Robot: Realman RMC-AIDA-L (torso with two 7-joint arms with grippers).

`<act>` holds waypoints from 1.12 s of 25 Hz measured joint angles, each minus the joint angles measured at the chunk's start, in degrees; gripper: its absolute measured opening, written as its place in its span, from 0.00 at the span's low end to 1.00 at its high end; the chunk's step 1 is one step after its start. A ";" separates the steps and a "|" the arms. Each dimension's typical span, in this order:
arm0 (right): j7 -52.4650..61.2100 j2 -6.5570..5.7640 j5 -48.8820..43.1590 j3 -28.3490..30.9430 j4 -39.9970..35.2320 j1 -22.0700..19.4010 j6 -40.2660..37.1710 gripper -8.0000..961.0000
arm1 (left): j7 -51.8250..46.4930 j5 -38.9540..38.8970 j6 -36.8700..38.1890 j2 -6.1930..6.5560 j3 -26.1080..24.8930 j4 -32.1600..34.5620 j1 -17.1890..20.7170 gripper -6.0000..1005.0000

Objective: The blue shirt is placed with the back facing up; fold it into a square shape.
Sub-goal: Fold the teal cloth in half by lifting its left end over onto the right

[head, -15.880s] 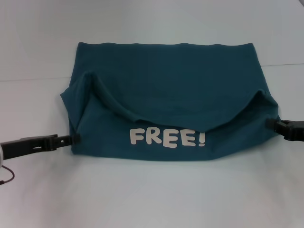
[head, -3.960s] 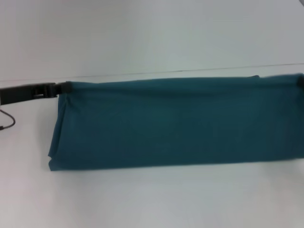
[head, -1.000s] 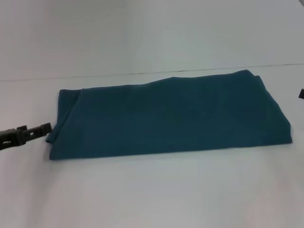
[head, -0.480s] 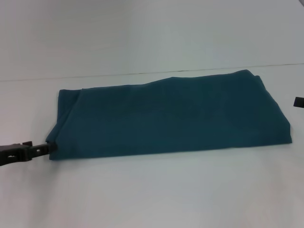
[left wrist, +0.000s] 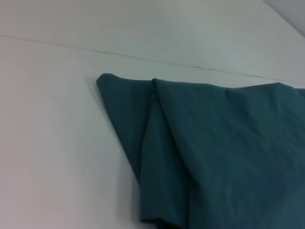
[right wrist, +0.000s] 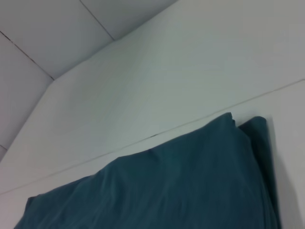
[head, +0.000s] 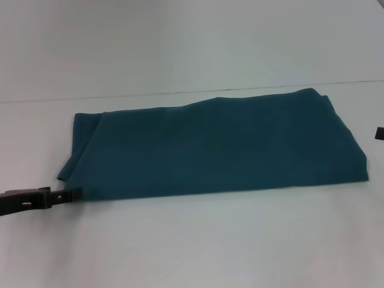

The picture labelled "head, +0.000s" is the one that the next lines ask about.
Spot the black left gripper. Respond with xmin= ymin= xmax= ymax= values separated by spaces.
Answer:
xmin=0 ymin=186 xmax=83 ymax=219

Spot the teal blue shirt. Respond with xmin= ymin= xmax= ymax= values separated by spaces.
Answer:
xmin=56 ymin=87 xmax=371 ymax=205

